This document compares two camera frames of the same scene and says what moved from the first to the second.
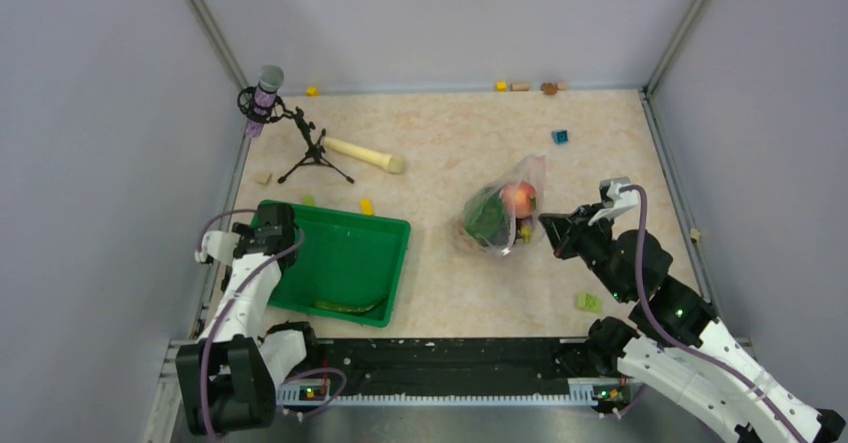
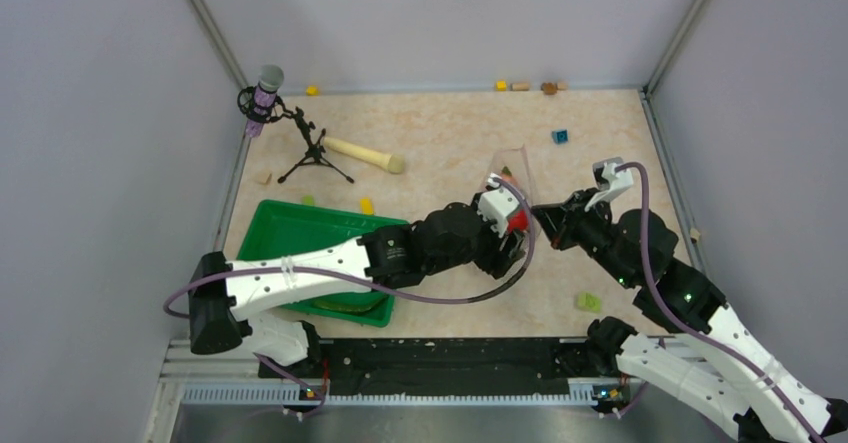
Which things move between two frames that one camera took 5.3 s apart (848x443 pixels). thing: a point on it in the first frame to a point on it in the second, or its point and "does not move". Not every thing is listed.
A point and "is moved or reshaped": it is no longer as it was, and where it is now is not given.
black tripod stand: (315, 150) does not move
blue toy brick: (560, 136) does not move
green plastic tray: (343, 258) does not move
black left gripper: (243, 229) to (497, 261)
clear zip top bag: (508, 213) is moved or reshaped
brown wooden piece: (549, 88) does not move
